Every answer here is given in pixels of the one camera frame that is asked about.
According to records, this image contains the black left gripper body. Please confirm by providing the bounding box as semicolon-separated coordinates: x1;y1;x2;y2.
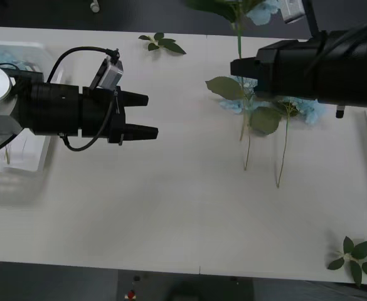
82;86;127;145

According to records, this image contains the dark robot base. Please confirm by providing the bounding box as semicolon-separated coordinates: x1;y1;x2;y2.
117;268;255;301

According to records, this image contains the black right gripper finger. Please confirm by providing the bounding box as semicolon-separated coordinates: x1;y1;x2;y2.
230;57;259;78

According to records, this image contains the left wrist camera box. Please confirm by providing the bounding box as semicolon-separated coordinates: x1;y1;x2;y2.
90;55;124;90

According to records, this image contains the pale blue flower with stem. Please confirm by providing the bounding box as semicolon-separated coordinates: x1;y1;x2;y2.
272;95;328;189
185;0;283;142
205;76;283;172
0;46;43;166

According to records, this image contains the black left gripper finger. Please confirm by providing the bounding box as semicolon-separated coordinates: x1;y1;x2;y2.
120;90;149;107
122;124;159;141

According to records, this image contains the loose green leaf twig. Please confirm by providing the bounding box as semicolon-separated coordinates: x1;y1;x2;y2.
138;32;187;56
326;235;367;288

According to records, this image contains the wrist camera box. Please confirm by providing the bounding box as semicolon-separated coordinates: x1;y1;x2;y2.
90;55;124;90
282;0;306;24

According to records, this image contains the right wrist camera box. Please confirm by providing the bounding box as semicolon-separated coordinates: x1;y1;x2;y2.
282;0;306;24

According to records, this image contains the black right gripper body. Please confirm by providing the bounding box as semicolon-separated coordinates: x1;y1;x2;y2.
254;39;321;100

